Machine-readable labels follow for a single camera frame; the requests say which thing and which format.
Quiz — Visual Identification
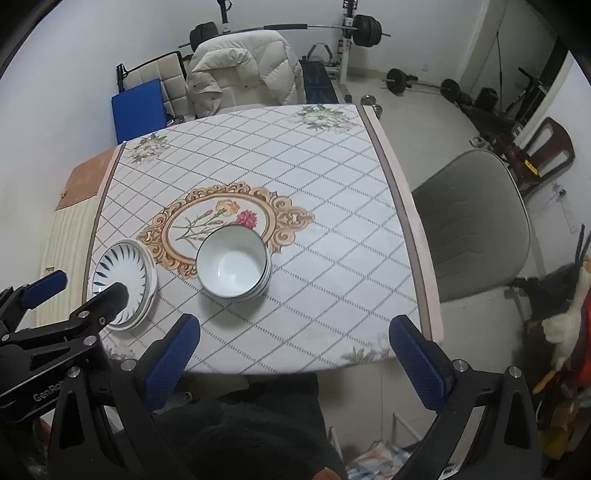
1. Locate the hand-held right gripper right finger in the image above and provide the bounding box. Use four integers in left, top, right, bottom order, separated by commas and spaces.
389, 315, 541, 480

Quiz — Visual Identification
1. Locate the black floor barbell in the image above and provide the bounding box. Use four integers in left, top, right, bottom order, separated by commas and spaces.
383, 68, 462, 100

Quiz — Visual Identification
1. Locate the cream puffer jacket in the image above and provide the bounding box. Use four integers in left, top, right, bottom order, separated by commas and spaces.
185, 31, 301, 120

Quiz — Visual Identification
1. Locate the brown wooden chair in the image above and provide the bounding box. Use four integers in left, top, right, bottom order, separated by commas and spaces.
508, 116, 575, 197

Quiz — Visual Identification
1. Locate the floral checked tablecloth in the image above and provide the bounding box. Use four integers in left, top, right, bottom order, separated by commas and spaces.
85, 104, 445, 376

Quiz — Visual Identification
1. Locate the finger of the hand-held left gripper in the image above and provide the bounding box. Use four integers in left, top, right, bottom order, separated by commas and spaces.
0, 270, 69, 325
18, 282, 131, 359

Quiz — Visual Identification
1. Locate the dark blue weight bench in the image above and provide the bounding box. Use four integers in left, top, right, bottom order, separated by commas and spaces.
299, 58, 343, 104

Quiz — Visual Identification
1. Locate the grey upholstered chair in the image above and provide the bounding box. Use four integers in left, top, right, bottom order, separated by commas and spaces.
411, 150, 532, 305

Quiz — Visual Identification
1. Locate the cream quilted chair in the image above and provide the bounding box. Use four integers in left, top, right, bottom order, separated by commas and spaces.
124, 51, 188, 121

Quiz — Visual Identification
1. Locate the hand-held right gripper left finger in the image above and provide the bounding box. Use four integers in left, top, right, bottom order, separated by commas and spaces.
46, 314, 201, 480

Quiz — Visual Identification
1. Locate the cream ribbed cover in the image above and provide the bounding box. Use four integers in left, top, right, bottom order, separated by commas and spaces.
36, 203, 100, 329

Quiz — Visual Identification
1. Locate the blue board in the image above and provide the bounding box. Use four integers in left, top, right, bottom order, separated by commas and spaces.
111, 78, 168, 144

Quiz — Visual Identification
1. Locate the blue striped plate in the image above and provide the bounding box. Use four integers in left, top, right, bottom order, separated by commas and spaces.
92, 240, 152, 328

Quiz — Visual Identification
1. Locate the barbell on rack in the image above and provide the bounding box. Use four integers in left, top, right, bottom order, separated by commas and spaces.
179, 14, 393, 49

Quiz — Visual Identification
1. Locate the white bowl with dark rim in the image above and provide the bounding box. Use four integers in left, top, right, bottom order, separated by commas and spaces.
196, 226, 269, 299
217, 251, 273, 304

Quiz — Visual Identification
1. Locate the orange cloth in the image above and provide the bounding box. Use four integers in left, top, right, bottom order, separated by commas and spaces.
60, 148, 122, 209

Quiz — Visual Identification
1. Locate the checked cloth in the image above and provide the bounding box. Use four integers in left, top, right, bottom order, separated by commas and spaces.
346, 440, 416, 480

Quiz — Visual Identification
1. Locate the white plush duck toy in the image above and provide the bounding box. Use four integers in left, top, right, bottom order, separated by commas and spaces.
533, 256, 591, 395

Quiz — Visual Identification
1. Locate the white weight rack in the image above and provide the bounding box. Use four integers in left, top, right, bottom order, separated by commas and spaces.
217, 0, 358, 93

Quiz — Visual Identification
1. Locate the white plate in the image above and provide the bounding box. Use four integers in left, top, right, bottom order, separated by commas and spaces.
99, 247, 159, 332

